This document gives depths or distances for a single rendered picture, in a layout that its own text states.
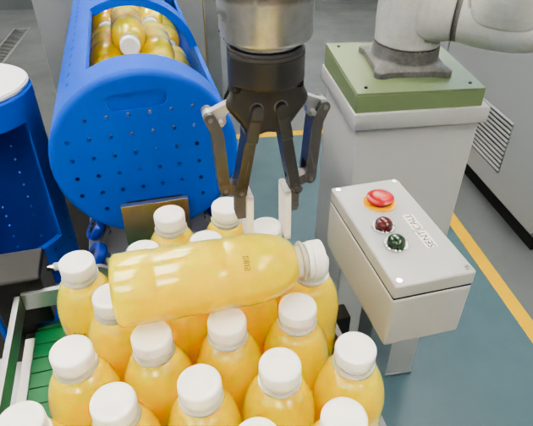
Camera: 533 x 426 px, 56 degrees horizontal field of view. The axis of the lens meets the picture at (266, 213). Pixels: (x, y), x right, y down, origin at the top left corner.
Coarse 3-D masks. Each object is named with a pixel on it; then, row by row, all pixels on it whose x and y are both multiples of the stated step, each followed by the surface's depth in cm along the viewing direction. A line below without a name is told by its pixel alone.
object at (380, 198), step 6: (372, 192) 67; (378, 192) 67; (384, 192) 67; (366, 198) 67; (372, 198) 66; (378, 198) 66; (384, 198) 66; (390, 198) 66; (372, 204) 66; (378, 204) 65; (384, 204) 65; (390, 204) 66
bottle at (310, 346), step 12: (276, 324) 54; (276, 336) 53; (288, 336) 52; (300, 336) 52; (312, 336) 52; (324, 336) 54; (264, 348) 55; (288, 348) 52; (300, 348) 52; (312, 348) 52; (324, 348) 53; (300, 360) 52; (312, 360) 52; (324, 360) 54; (312, 372) 53; (312, 384) 54
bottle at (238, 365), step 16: (208, 336) 51; (208, 352) 51; (224, 352) 50; (240, 352) 50; (256, 352) 52; (224, 368) 50; (240, 368) 50; (256, 368) 52; (224, 384) 51; (240, 384) 51; (240, 400) 52
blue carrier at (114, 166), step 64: (128, 0) 101; (64, 64) 87; (128, 64) 71; (192, 64) 119; (64, 128) 72; (128, 128) 74; (192, 128) 77; (64, 192) 78; (128, 192) 80; (192, 192) 84
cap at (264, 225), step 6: (258, 222) 62; (264, 222) 62; (270, 222) 62; (276, 222) 62; (258, 228) 61; (264, 228) 61; (270, 228) 61; (276, 228) 61; (282, 228) 61; (276, 234) 60
